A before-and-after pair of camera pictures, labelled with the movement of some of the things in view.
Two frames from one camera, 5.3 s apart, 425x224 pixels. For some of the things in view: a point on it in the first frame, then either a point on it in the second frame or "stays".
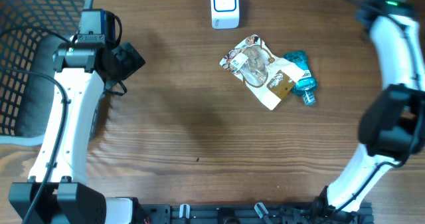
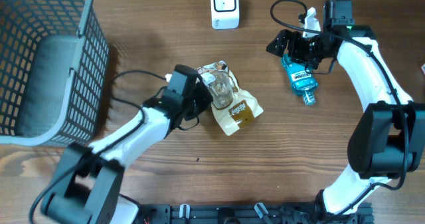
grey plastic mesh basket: [34, 20] stays
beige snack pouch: [268, 77] to [234, 108]
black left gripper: [130, 58] to [203, 88]
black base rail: [315, 213] stays
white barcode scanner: [224, 6] stays
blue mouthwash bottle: [306, 85] stays
